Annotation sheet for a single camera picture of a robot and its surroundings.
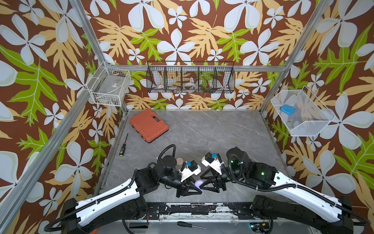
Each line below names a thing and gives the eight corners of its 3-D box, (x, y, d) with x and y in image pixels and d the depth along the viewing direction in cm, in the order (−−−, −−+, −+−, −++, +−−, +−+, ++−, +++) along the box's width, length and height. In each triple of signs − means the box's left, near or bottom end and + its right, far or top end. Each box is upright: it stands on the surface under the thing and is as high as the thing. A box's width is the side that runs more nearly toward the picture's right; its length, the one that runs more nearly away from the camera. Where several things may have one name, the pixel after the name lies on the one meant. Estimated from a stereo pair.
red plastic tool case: (129, 124, 113) (127, 120, 109) (149, 111, 122) (148, 107, 118) (148, 145, 101) (147, 141, 97) (170, 129, 110) (169, 125, 106)
